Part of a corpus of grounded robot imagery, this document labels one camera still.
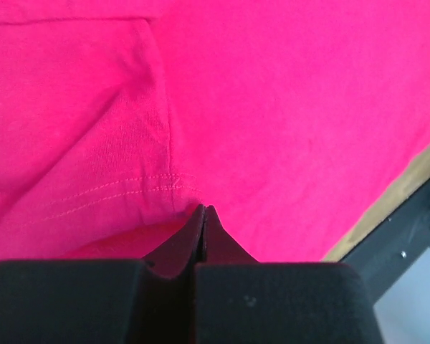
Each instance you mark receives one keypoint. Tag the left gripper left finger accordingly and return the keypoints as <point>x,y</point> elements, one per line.
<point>171,258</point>

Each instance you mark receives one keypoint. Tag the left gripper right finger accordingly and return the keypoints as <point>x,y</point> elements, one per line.
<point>217,246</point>

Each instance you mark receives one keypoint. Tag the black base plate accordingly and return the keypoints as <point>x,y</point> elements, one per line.
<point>394,245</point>

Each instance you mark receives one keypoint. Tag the magenta t shirt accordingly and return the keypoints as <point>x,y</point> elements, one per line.
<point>118,118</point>

